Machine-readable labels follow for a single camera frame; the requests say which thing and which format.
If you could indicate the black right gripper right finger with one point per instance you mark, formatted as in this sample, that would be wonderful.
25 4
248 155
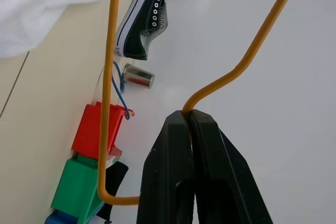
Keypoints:
223 171

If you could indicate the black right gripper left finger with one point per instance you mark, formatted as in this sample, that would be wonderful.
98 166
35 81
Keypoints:
164 171

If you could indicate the red plastic block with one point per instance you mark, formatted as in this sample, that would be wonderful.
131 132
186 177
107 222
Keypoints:
92 132

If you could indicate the green plastic block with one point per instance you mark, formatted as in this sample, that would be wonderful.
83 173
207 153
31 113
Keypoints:
74 190

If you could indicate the silver metal cylinder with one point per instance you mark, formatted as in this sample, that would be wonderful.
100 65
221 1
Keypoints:
139 76

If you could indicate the blue plastic block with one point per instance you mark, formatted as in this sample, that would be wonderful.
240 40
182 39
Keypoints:
60 218

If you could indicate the black canvas sneaker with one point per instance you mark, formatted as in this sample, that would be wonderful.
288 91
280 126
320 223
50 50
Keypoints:
143 22

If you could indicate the white cloth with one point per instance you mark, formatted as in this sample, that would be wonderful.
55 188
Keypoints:
39 6

